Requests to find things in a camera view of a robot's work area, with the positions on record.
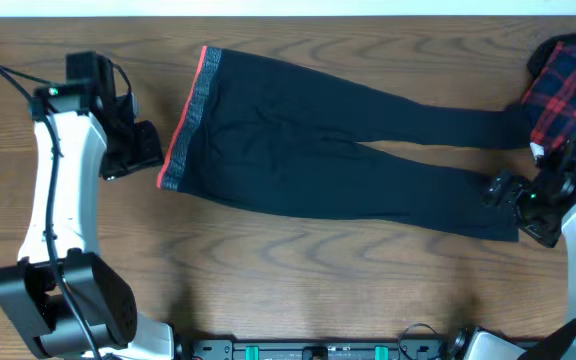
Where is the black leggings red waistband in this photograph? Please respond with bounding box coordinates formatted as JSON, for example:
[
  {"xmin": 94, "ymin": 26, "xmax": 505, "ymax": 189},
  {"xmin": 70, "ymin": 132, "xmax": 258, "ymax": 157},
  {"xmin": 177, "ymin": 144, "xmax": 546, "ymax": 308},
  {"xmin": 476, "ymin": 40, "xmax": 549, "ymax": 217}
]
[{"xmin": 157, "ymin": 46, "xmax": 530, "ymax": 242}]

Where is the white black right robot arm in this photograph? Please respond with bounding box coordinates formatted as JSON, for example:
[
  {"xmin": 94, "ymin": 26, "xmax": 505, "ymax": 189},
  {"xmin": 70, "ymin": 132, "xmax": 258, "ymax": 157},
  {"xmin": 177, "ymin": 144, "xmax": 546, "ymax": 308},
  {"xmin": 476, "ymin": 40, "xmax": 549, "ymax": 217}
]
[{"xmin": 451, "ymin": 170, "xmax": 576, "ymax": 360}]

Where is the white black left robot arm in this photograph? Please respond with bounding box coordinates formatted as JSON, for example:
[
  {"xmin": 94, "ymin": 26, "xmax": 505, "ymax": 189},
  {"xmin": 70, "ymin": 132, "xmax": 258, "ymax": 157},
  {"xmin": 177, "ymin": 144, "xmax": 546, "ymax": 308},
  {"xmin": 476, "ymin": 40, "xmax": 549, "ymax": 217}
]
[{"xmin": 0, "ymin": 84, "xmax": 176, "ymax": 359}]

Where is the red navy plaid garment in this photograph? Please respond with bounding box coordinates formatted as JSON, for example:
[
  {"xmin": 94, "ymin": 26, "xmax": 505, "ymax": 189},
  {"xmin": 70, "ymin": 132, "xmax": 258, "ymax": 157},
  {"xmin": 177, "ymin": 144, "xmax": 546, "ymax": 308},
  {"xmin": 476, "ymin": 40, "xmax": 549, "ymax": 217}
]
[{"xmin": 521, "ymin": 33, "xmax": 576, "ymax": 157}]

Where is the black mounting rail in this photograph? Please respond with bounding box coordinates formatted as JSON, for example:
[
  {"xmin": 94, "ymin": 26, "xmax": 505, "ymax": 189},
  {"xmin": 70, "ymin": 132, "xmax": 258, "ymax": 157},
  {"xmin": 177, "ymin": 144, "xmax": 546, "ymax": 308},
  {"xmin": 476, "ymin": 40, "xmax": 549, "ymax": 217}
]
[{"xmin": 174, "ymin": 335, "xmax": 449, "ymax": 360}]

